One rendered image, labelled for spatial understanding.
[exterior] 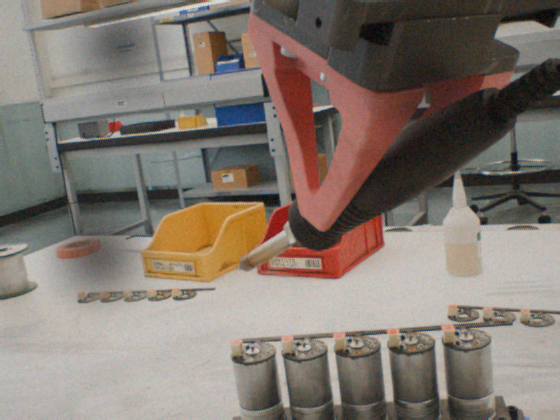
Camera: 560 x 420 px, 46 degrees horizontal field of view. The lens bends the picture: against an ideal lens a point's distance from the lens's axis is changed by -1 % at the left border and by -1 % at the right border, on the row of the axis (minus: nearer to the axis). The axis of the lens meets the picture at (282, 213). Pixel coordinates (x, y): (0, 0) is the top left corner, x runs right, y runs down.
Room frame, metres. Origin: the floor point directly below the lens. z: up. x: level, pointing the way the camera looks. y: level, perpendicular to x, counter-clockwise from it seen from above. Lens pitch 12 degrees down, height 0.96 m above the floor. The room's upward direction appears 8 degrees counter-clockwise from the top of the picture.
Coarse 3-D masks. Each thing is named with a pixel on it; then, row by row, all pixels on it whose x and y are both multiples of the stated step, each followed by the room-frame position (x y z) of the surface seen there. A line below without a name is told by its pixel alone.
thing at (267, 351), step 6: (246, 348) 0.34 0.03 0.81; (258, 348) 0.34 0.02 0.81; (264, 348) 0.34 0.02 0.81; (270, 348) 0.34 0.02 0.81; (240, 354) 0.33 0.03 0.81; (246, 354) 0.33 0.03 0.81; (258, 354) 0.33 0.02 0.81; (264, 354) 0.33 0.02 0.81; (270, 354) 0.33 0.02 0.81; (234, 360) 0.33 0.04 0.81; (240, 360) 0.33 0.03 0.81; (246, 360) 0.33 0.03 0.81; (252, 360) 0.33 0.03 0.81; (258, 360) 0.32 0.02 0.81; (264, 360) 0.32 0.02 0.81
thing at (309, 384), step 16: (288, 368) 0.32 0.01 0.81; (304, 368) 0.32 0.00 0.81; (320, 368) 0.32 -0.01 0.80; (288, 384) 0.33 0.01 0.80; (304, 384) 0.32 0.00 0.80; (320, 384) 0.32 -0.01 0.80; (304, 400) 0.32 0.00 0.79; (320, 400) 0.32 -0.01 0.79; (304, 416) 0.32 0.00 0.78; (320, 416) 0.32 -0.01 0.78
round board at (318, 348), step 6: (294, 342) 0.34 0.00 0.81; (300, 342) 0.34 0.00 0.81; (312, 342) 0.34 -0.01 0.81; (318, 342) 0.34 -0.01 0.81; (324, 342) 0.34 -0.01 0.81; (294, 348) 0.33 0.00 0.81; (312, 348) 0.33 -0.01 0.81; (318, 348) 0.33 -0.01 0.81; (324, 348) 0.33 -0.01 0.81; (282, 354) 0.33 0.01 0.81; (288, 354) 0.33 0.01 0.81; (294, 354) 0.32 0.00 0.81; (300, 354) 0.32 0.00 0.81; (306, 354) 0.32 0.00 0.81; (312, 354) 0.32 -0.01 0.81; (318, 354) 0.32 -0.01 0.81; (324, 354) 0.32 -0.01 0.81; (294, 360) 0.32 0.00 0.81; (300, 360) 0.32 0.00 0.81; (306, 360) 0.32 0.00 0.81
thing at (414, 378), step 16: (432, 352) 0.31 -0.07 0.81; (400, 368) 0.31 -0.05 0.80; (416, 368) 0.31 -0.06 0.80; (432, 368) 0.31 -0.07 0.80; (400, 384) 0.31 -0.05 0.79; (416, 384) 0.31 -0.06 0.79; (432, 384) 0.31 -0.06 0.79; (400, 400) 0.31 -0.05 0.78; (416, 400) 0.31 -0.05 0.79; (432, 400) 0.31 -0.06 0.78; (400, 416) 0.31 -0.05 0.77; (416, 416) 0.31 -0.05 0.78; (432, 416) 0.31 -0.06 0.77
